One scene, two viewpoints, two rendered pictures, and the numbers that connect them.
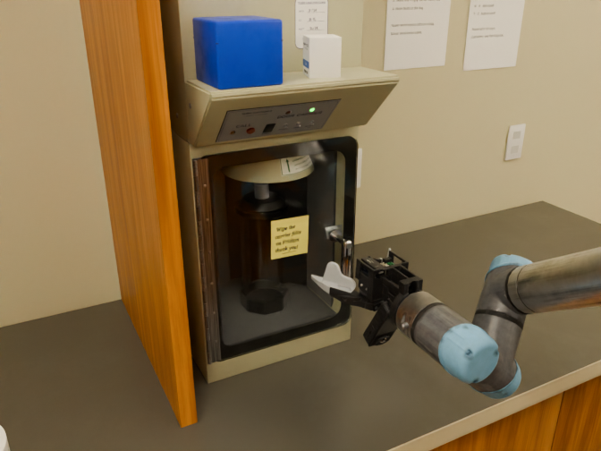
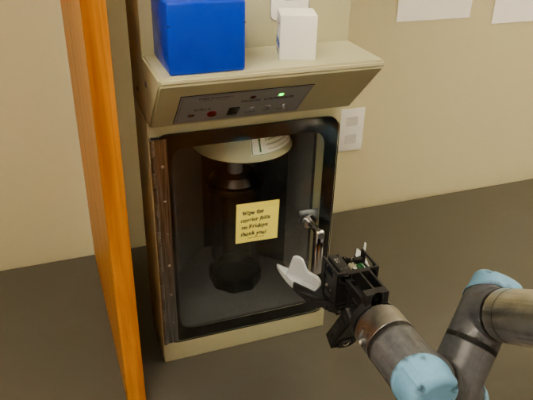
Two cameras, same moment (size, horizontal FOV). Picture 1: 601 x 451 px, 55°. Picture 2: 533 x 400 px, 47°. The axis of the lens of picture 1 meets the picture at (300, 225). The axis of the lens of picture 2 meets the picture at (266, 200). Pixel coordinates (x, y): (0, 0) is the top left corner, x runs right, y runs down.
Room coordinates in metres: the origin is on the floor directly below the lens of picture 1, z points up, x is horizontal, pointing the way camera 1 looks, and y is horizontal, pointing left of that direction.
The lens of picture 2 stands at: (0.09, -0.09, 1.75)
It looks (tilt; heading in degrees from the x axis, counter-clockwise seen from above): 29 degrees down; 6
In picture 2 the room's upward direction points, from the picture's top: 2 degrees clockwise
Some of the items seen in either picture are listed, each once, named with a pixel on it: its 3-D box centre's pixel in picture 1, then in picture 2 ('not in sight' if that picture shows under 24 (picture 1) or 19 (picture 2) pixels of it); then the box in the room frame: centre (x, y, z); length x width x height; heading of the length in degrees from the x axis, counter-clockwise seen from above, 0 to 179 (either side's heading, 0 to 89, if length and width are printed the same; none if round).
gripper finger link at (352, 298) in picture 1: (354, 293); (319, 292); (0.87, -0.09, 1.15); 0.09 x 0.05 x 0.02; 64
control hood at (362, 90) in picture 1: (295, 109); (263, 92); (0.92, 0.01, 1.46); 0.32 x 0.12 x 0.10; 118
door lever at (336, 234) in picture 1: (341, 257); (313, 245); (0.98, -0.08, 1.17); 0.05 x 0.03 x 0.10; 27
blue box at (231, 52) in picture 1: (237, 50); (197, 28); (0.87, 0.09, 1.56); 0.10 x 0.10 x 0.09; 28
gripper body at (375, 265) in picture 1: (390, 289); (356, 294); (0.84, -0.15, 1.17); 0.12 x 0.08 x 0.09; 28
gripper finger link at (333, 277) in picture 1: (332, 276); (297, 270); (0.90, -0.06, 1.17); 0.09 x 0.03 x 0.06; 64
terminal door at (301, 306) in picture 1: (283, 251); (250, 234); (0.96, 0.03, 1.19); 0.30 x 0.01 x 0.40; 117
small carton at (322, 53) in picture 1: (321, 55); (296, 33); (0.94, -0.03, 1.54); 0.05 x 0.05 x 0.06; 11
